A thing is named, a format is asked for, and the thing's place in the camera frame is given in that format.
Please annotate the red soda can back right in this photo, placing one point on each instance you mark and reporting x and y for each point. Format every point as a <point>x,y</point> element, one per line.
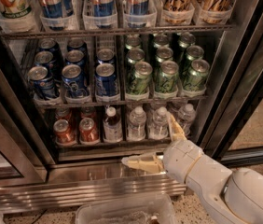
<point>88,112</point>

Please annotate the blue can middle left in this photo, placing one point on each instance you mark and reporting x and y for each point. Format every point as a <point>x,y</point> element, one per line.
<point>47,59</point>

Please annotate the green can back right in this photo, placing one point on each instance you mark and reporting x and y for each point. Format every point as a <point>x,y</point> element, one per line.
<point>186,40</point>

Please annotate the clear water bottle middle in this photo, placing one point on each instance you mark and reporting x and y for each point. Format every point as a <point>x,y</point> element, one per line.
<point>158,126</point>

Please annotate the blue can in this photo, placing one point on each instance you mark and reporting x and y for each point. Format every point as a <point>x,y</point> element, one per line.
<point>43,83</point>
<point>49,44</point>
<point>75,57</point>
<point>106,55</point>
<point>106,80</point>
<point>47,59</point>
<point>74,81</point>
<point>76,43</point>

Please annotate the blue can front middle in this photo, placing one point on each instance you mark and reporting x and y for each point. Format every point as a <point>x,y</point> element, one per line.
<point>74,81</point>

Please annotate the blue can back left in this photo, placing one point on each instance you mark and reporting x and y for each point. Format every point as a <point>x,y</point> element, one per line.
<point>49,44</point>

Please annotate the green can front right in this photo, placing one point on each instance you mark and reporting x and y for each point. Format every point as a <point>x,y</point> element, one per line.
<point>196,75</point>

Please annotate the green can middle left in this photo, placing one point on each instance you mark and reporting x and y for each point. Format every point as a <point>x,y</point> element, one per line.
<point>134,55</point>

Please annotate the green can back centre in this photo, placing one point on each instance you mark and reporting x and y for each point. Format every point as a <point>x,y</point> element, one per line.
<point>160,40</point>

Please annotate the green can middle right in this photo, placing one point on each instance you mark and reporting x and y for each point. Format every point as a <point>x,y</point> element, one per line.
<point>192,53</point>

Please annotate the green can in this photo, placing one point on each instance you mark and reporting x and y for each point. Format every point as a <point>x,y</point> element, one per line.
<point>166,80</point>
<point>164,54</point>
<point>196,75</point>
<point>186,40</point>
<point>160,40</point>
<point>139,78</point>
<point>192,53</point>
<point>134,55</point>
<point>133,42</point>

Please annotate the red soda can back left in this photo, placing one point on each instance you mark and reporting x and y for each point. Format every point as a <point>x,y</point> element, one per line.
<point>63,113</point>

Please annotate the green can front middle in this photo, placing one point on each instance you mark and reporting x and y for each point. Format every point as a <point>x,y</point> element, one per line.
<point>166,80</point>

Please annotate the red bull can middle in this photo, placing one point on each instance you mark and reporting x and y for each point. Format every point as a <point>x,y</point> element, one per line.
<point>102,0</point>

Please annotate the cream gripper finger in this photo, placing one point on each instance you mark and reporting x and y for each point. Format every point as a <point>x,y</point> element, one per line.
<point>175,130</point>
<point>148,162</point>

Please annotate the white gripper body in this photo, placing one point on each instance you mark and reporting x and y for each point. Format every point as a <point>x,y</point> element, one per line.
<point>181,158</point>

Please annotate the blue can front right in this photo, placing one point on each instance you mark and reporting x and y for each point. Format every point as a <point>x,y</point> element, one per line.
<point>106,80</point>

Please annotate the red soda can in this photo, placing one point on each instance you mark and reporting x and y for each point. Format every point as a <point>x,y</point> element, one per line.
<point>88,112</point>
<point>65,135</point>
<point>63,113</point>
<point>88,132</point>

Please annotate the red soda can front left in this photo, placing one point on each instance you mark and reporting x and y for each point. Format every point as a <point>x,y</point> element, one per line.
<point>65,135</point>

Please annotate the blue can middle centre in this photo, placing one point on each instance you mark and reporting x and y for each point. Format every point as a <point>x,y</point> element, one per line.
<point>75,57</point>

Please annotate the red soda can front right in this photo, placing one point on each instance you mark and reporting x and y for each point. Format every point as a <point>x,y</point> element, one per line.
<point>88,132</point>

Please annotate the green can front left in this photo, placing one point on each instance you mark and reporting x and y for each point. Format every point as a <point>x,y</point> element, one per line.
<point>139,78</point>

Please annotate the green can middle centre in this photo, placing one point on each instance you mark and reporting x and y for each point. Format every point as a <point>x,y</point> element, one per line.
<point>164,54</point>

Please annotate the green can back left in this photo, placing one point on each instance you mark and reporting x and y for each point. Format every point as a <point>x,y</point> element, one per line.
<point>133,42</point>

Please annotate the dark drink bottle white cap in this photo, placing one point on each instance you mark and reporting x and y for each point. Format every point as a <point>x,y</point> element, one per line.
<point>112,126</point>

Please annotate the clear water bottle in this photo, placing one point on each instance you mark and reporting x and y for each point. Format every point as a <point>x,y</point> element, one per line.
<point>185,117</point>
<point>158,126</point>
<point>136,124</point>

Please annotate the clear water bottle right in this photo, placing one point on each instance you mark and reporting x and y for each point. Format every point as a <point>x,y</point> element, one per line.
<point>185,117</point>

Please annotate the blue can front left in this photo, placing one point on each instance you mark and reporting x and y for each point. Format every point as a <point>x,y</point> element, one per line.
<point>43,83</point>

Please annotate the blue can back centre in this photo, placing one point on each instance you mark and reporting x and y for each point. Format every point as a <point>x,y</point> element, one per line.
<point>76,43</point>

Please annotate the clear water bottle left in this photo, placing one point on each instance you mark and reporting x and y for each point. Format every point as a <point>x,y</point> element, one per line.
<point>136,124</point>

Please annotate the clear plastic bin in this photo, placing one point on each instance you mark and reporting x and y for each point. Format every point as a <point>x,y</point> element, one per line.
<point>134,209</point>

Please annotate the blue can middle right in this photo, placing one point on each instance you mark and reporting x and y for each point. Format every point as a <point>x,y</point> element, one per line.
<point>106,55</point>

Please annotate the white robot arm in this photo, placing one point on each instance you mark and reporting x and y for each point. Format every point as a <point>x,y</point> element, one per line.
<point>229,197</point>

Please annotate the stainless steel fridge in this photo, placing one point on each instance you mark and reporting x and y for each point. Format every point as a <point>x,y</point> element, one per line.
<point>41,175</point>

